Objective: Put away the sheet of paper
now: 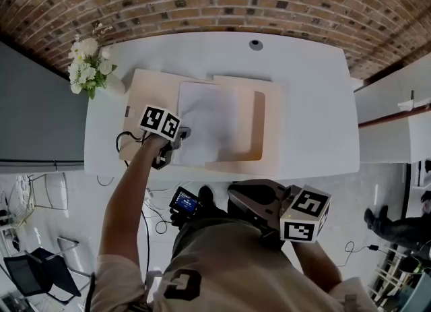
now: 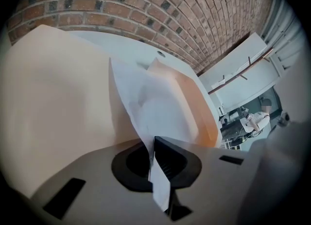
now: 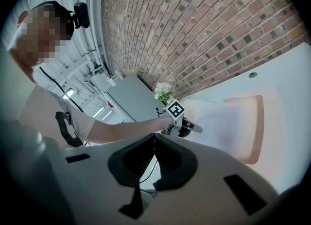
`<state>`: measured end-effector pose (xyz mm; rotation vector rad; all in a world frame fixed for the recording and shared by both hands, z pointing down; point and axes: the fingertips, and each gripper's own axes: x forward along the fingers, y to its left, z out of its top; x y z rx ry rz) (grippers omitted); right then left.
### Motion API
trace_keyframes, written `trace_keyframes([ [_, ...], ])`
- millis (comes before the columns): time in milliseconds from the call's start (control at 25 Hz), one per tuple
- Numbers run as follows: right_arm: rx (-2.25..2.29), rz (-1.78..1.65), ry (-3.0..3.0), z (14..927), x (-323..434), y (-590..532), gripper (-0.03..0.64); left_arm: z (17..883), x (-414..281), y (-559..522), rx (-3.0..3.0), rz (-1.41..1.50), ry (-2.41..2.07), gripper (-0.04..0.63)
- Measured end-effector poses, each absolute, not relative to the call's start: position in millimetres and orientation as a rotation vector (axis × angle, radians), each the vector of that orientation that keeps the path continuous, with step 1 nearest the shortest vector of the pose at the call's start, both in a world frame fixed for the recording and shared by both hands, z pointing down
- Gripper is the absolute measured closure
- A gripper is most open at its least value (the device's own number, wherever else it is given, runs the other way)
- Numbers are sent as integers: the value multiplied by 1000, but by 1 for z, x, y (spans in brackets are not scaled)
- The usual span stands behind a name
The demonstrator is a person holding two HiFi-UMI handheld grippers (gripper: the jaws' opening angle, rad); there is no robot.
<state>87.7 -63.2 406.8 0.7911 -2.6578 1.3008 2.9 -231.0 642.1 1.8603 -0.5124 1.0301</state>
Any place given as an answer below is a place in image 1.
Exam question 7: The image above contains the person's right forearm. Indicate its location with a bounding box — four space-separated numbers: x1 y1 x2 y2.
289 241 343 292

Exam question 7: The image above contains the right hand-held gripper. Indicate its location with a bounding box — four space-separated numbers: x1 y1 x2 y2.
228 179 333 244

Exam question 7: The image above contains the white floor cable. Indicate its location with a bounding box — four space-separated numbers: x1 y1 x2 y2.
144 182 189 236

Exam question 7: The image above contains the person's left black shoe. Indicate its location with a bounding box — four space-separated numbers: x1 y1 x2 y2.
197 185 216 206

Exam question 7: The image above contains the person's beige t-shirt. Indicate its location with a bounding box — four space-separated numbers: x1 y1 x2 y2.
89 216 378 312

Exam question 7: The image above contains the white flower bouquet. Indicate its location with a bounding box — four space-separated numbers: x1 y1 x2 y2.
68 22 118 100

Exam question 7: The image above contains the person's left forearm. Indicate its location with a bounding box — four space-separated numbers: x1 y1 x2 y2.
97 133 166 273

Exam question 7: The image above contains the grey refrigerator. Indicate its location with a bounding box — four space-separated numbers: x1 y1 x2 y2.
0 40 89 173

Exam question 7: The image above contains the white A4 paper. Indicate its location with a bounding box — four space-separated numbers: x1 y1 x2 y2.
177 81 242 167

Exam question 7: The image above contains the white desk with drawers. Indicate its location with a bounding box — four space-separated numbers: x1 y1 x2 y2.
83 31 361 182

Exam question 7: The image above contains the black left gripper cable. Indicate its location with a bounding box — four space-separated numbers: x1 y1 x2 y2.
115 131 145 162

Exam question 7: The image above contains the beige file box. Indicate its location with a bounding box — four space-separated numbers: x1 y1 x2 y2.
118 68 282 175

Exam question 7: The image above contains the wire chair with patterned cushion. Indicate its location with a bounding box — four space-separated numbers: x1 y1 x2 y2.
6 172 68 227

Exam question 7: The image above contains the black chair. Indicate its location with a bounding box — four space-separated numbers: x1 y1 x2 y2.
3 236 92 307

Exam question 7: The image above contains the black device with blue screen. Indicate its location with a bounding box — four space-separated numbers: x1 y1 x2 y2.
168 186 202 217

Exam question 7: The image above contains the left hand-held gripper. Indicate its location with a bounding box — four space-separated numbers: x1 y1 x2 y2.
139 104 193 170

